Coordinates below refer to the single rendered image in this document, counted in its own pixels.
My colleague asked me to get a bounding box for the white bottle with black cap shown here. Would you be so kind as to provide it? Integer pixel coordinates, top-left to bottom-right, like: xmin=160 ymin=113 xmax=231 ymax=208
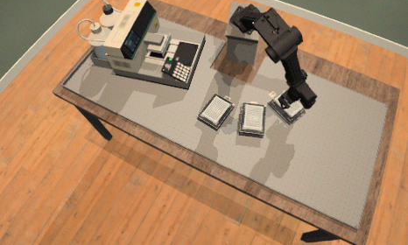
xmin=100 ymin=4 xmax=122 ymax=31

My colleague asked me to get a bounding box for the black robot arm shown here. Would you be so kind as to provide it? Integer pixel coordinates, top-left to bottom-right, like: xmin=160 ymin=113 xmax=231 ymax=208
xmin=229 ymin=4 xmax=317 ymax=109

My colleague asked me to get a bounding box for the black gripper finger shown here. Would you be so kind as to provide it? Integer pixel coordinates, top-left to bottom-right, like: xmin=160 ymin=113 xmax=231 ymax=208
xmin=278 ymin=100 xmax=291 ymax=109

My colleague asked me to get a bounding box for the white well plate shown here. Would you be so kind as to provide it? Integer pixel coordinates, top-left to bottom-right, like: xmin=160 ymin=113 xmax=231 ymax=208
xmin=243 ymin=104 xmax=263 ymax=130
xmin=202 ymin=96 xmax=230 ymax=124
xmin=273 ymin=94 xmax=303 ymax=117

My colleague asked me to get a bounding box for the dark grey l-shaped raised edge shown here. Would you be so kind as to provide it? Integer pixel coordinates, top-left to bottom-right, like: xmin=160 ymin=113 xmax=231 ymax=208
xmin=61 ymin=49 xmax=118 ymax=116

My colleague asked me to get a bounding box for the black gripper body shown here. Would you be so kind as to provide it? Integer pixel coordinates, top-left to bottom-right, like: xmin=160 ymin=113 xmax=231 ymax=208
xmin=278 ymin=88 xmax=298 ymax=105

